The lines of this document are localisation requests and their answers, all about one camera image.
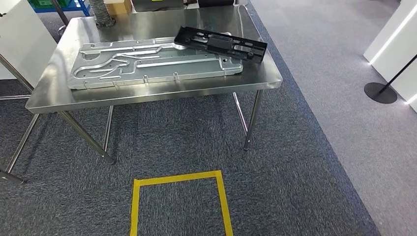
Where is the grey metal device case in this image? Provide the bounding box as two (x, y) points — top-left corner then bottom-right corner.
(131, 0), (185, 13)

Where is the green plastic crate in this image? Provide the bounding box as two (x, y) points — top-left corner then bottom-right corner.
(28, 0), (71, 9)

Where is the blue metal frame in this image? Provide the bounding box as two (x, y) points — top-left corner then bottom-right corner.
(34, 0), (92, 18)

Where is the cardboard box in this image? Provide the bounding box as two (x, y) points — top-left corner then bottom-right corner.
(103, 0), (133, 16)

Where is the stainless steel workbench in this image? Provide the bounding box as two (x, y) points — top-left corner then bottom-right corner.
(25, 4), (283, 165)

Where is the machined aluminium plate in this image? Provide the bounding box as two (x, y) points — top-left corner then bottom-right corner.
(66, 31), (244, 90)

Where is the grey flexible duct hose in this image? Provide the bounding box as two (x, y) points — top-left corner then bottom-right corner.
(89, 0), (117, 29)

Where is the steel frame table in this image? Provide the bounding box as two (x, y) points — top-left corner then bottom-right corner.
(0, 54), (41, 185)

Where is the black tool case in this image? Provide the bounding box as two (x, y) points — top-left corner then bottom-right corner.
(197, 0), (235, 8)

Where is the white box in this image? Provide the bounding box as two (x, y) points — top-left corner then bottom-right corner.
(363, 0), (417, 113)

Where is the black plastic panel part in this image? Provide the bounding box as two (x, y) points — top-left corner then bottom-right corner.
(173, 26), (268, 64)

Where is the black barrier post stand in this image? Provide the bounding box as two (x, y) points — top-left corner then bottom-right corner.
(363, 54), (417, 105)

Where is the yellow floor tape square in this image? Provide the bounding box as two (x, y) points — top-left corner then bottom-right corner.
(129, 170), (234, 236)

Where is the metal pole stand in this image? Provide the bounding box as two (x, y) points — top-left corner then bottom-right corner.
(50, 0), (71, 37)

